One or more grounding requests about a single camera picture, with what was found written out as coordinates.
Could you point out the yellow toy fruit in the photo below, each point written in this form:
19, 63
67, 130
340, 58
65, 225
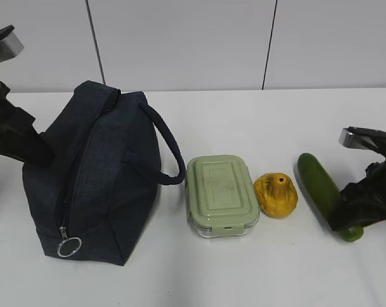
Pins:
276, 194

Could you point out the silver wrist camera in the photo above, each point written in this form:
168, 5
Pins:
363, 138
10, 45

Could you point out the green lid glass container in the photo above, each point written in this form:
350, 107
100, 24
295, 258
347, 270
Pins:
220, 198

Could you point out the dark blue lunch bag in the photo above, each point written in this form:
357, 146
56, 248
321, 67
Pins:
112, 152

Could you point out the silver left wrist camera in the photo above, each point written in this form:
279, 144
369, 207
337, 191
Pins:
10, 45

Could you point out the green cucumber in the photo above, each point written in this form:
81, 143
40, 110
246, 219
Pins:
321, 189

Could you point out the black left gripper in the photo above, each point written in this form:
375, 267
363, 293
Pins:
18, 138

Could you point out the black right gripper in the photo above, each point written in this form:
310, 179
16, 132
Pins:
364, 203

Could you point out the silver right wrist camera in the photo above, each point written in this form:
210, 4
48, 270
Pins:
363, 138

